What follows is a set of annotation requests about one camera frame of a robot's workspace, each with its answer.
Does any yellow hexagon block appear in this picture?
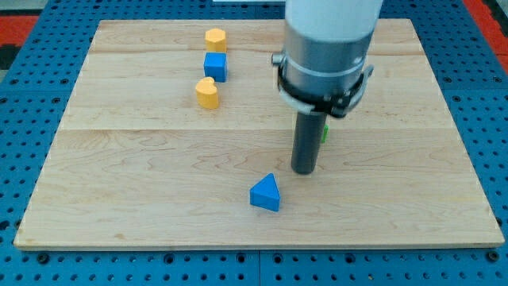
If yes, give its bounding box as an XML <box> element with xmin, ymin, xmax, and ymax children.
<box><xmin>205</xmin><ymin>28</ymin><xmax>227</xmax><ymax>53</ymax></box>

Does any light wooden board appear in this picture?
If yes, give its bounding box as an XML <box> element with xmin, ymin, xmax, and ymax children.
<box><xmin>13</xmin><ymin>19</ymin><xmax>505</xmax><ymax>251</ymax></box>

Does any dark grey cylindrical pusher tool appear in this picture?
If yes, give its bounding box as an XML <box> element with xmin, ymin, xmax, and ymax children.
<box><xmin>291</xmin><ymin>113</ymin><xmax>326</xmax><ymax>175</ymax></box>

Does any blue triangle block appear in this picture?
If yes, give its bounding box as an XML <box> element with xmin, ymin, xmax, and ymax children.
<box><xmin>249</xmin><ymin>173</ymin><xmax>280</xmax><ymax>212</ymax></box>

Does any yellow heart block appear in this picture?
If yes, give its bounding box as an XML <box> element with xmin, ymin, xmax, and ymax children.
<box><xmin>194</xmin><ymin>77</ymin><xmax>219</xmax><ymax>110</ymax></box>

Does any blue cube block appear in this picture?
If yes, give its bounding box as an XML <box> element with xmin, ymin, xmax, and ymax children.
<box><xmin>203</xmin><ymin>52</ymin><xmax>228</xmax><ymax>83</ymax></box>

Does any blue perforated metal base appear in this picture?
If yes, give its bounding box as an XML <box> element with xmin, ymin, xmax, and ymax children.
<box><xmin>1</xmin><ymin>0</ymin><xmax>507</xmax><ymax>285</ymax></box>

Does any green star block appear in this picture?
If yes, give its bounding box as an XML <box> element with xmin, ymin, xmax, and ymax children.
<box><xmin>321</xmin><ymin>124</ymin><xmax>329</xmax><ymax>144</ymax></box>

